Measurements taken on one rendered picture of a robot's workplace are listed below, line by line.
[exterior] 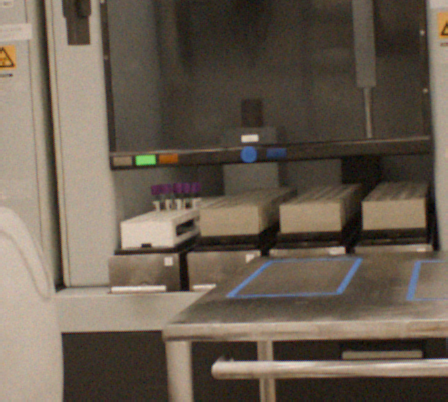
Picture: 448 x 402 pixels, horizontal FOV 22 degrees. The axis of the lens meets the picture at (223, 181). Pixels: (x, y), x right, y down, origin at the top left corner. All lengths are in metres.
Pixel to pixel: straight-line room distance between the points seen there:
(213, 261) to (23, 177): 0.43
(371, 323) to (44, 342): 0.36
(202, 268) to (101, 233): 0.24
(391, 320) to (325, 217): 0.89
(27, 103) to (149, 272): 0.42
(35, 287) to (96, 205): 1.12
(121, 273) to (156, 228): 0.11
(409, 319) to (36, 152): 1.17
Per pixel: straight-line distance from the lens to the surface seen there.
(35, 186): 2.26
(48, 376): 1.13
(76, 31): 1.50
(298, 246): 2.06
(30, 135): 2.26
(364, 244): 2.05
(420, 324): 1.25
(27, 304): 1.10
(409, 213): 2.11
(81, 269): 2.25
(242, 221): 2.14
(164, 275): 2.11
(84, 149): 2.22
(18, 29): 2.27
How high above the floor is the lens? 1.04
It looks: 3 degrees down
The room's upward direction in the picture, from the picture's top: 3 degrees counter-clockwise
